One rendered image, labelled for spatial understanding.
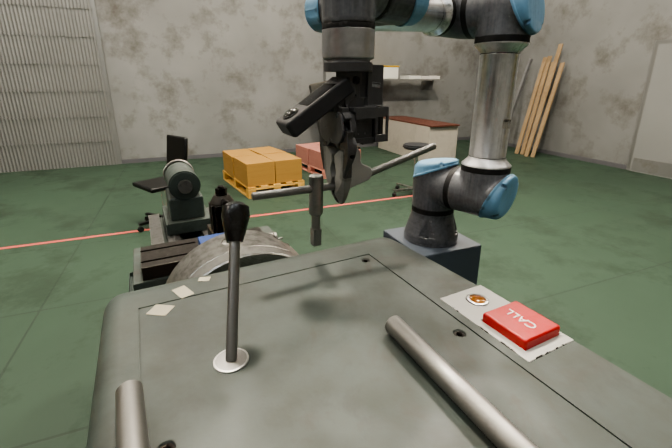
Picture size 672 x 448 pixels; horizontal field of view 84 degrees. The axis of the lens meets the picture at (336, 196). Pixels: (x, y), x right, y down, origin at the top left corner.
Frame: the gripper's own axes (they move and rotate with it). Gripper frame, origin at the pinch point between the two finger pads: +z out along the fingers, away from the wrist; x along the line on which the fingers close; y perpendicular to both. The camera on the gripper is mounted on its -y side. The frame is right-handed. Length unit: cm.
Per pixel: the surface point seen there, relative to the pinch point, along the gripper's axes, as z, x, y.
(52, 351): 136, 193, -87
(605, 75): -18, 354, 760
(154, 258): 39, 78, -26
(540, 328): 9.1, -29.4, 10.2
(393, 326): 8.4, -21.9, -4.7
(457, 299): 10.2, -19.5, 7.7
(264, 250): 12.5, 11.8, -8.7
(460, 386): 8.1, -31.9, -4.9
